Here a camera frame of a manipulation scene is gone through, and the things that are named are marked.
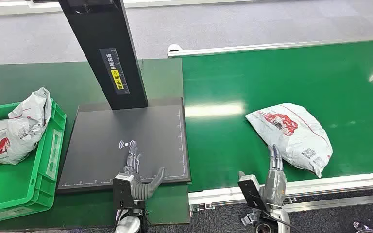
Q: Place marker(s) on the black scale platform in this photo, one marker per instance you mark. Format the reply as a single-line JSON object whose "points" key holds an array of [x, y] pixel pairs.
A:
{"points": [[109, 132]]}

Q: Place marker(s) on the black and yellow column label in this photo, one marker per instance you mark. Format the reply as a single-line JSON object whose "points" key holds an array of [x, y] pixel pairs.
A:
{"points": [[115, 72]]}

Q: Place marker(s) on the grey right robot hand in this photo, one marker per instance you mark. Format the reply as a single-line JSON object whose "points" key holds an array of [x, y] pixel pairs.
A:
{"points": [[275, 186]]}

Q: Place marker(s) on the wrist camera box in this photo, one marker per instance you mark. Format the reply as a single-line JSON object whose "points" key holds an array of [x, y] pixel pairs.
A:
{"points": [[122, 193], [251, 191]]}

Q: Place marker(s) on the aluminium lower frame rail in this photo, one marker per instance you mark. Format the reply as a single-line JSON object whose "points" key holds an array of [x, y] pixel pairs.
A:
{"points": [[341, 202]]}

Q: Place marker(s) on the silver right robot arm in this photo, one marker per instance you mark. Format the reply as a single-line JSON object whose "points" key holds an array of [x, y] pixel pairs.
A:
{"points": [[271, 222]]}

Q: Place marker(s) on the black scale column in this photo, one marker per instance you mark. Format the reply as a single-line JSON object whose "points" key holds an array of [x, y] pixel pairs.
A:
{"points": [[99, 35]]}

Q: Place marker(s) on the crumpled white poly mailer package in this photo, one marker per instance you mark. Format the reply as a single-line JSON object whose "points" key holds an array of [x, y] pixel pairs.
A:
{"points": [[14, 132]]}

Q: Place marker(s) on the green plastic basket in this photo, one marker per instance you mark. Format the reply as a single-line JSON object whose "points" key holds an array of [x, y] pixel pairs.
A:
{"points": [[19, 189]]}

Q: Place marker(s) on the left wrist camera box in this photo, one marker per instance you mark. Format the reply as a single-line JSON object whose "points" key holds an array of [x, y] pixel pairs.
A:
{"points": [[122, 193]]}

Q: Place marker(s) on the white poly mailer package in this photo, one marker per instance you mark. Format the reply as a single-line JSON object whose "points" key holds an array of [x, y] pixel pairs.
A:
{"points": [[294, 136], [14, 132]]}

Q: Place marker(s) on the white roller end cap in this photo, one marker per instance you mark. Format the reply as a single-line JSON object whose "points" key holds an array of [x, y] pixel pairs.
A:
{"points": [[174, 48]]}

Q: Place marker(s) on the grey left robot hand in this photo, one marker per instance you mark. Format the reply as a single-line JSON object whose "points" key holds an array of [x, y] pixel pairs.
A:
{"points": [[141, 189]]}

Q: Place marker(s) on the green conveyor belt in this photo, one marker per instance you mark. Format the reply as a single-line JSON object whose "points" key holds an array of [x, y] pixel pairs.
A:
{"points": [[302, 80]]}

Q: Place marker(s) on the aluminium conveyor side rail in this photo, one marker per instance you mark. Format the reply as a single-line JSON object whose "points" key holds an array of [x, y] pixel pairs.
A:
{"points": [[334, 183], [270, 46]]}

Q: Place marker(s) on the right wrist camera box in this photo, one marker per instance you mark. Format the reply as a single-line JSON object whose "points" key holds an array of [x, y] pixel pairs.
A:
{"points": [[251, 191]]}

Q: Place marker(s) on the metal conveyor bracket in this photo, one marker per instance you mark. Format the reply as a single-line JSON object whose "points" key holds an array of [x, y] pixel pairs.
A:
{"points": [[201, 207]]}

